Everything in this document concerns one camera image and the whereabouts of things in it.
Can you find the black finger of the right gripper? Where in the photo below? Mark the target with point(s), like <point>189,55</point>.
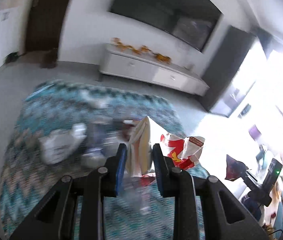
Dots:
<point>249,179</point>

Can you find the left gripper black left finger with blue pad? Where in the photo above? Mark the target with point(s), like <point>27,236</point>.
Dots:
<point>54,217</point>

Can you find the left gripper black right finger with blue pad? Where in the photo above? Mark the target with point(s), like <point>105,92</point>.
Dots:
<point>224,217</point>

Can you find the dark red snack wrapper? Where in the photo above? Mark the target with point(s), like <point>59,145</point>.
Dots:
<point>234,169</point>

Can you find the white paper bag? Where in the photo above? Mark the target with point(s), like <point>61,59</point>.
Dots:
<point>139,161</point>

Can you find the white crumpled trash piece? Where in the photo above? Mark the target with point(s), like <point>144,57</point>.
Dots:
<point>61,143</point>

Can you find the black device green light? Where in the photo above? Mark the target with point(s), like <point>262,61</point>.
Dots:
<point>272,175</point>

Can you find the red white snack wrapper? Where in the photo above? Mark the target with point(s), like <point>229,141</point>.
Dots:
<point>185,153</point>

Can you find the teal zigzag woven rug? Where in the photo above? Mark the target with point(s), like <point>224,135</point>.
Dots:
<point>138,211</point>

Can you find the dark grey tall cabinet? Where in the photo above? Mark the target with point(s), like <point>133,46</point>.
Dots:
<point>224,65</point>

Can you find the dark shoes by door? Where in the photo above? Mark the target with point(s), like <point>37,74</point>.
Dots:
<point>50,59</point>

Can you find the black shoes near cabinet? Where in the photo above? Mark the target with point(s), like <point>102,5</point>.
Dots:
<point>12,57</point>

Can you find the white low TV cabinet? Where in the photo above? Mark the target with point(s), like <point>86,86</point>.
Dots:
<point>145,68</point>

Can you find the dark brown entry door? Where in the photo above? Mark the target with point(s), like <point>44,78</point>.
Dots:
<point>44,24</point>

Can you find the golden dragon ornament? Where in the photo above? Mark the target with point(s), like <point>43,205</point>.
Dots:
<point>142,50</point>

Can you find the wall-mounted black television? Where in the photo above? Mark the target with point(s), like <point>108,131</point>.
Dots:
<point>191,21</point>

